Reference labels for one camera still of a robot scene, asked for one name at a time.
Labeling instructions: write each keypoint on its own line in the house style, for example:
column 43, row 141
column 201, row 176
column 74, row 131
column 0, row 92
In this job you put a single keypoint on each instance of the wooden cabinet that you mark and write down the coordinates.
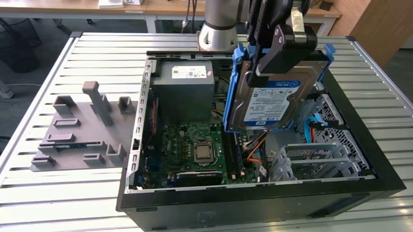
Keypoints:
column 381, row 29

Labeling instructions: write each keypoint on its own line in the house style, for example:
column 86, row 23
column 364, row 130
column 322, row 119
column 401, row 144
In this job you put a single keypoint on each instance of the grey power supply unit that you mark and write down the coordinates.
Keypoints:
column 183, row 101

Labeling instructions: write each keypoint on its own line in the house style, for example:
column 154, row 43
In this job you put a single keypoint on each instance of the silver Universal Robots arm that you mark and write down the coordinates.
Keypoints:
column 219, row 36

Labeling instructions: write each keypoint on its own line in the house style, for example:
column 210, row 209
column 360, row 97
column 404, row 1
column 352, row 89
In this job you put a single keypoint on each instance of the white furniture foot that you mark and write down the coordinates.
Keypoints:
column 5, row 93

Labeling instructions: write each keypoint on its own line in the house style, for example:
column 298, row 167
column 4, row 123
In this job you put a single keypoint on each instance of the hard disk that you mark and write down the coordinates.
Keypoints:
column 274, row 106

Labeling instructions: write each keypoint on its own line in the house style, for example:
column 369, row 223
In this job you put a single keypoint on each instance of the installed RAM stick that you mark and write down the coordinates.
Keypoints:
column 238, row 154

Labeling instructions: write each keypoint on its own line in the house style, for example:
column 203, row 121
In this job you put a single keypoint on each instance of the black PC case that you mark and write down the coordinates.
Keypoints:
column 226, row 210

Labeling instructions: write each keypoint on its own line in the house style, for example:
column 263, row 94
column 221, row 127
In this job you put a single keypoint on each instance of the white box with print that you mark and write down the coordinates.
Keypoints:
column 132, row 2

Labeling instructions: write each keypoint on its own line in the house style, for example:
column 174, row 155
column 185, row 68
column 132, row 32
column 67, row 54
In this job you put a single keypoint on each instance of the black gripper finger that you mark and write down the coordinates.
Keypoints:
column 259, row 29
column 290, row 55

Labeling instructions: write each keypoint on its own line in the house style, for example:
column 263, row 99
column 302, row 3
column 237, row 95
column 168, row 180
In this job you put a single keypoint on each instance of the grey parts rack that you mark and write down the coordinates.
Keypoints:
column 90, row 135

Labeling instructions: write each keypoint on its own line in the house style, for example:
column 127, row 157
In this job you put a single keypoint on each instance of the green motherboard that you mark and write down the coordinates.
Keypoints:
column 175, row 145

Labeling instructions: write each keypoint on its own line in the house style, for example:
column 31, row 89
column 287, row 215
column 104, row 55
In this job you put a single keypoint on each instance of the black graphics card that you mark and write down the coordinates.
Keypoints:
column 198, row 178

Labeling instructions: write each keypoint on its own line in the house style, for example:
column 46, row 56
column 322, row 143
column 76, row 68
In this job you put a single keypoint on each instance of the black mesh waste bin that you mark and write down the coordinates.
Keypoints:
column 19, row 53

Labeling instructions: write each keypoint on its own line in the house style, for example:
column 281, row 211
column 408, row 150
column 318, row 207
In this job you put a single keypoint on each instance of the small black box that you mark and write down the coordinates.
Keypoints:
column 324, row 6

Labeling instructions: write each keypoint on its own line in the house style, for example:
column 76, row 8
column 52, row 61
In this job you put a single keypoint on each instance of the silver CPU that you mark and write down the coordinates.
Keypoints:
column 203, row 151

